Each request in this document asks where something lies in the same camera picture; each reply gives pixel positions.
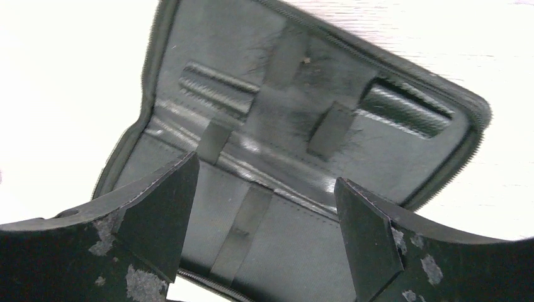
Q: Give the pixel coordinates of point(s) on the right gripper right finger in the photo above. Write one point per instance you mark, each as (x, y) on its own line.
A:
(397, 255)

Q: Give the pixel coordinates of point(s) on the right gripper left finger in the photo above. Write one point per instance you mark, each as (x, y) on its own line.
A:
(125, 245)

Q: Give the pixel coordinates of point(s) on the black zip tool case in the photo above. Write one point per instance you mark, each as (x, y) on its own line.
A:
(278, 104)

